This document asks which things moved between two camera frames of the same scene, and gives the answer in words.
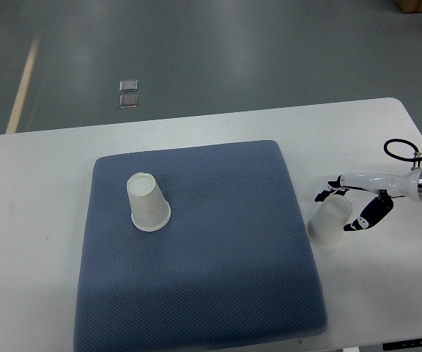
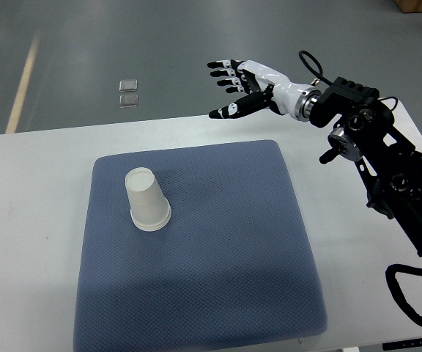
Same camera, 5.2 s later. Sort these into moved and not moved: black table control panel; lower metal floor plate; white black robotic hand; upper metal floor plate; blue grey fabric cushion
Moved: white black robotic hand
Not moved: blue grey fabric cushion; black table control panel; lower metal floor plate; upper metal floor plate
